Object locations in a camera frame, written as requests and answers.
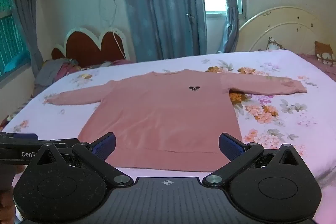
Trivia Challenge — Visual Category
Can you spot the pink long-sleeved sweater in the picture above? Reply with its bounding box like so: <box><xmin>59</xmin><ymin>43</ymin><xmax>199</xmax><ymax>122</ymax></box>
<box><xmin>46</xmin><ymin>69</ymin><xmax>307</xmax><ymax>172</ymax></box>

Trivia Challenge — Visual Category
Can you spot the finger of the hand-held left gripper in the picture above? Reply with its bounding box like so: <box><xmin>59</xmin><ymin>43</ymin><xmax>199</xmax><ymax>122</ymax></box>
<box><xmin>0</xmin><ymin>132</ymin><xmax>80</xmax><ymax>149</ymax></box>

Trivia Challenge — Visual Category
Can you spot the wide blue-grey curtain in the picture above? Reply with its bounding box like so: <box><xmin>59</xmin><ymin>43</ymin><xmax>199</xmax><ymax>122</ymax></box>
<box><xmin>117</xmin><ymin>0</ymin><xmax>208</xmax><ymax>62</ymax></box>

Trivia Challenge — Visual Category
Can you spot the green-tinted window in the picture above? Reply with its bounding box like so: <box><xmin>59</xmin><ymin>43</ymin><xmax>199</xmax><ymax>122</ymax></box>
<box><xmin>0</xmin><ymin>0</ymin><xmax>31</xmax><ymax>78</ymax></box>

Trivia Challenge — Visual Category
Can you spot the pile of clothes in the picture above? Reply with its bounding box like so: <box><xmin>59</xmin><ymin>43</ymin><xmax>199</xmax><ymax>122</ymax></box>
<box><xmin>31</xmin><ymin>57</ymin><xmax>135</xmax><ymax>98</ymax></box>

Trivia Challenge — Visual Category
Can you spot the red heart-shaped headboard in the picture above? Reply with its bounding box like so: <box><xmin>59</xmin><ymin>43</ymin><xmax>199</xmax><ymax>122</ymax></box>
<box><xmin>51</xmin><ymin>27</ymin><xmax>130</xmax><ymax>68</ymax></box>

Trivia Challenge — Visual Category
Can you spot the person's left hand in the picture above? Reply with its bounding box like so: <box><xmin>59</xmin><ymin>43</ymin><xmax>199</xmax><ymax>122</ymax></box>
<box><xmin>0</xmin><ymin>165</ymin><xmax>26</xmax><ymax>224</ymax></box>

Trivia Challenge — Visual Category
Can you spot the cream curved headboard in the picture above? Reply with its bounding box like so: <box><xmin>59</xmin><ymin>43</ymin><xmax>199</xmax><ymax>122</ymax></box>
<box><xmin>238</xmin><ymin>6</ymin><xmax>336</xmax><ymax>58</ymax></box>

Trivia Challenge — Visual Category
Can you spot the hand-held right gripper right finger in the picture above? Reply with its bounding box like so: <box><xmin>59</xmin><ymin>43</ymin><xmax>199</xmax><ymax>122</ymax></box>
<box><xmin>202</xmin><ymin>133</ymin><xmax>306</xmax><ymax>187</ymax></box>

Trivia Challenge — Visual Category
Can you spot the grey curtain by green window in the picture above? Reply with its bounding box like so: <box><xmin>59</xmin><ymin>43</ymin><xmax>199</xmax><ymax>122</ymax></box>
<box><xmin>5</xmin><ymin>0</ymin><xmax>45</xmax><ymax>78</ymax></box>

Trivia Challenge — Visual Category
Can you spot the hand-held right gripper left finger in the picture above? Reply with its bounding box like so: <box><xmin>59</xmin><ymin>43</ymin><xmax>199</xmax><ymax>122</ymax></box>
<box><xmin>28</xmin><ymin>132</ymin><xmax>134</xmax><ymax>187</ymax></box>

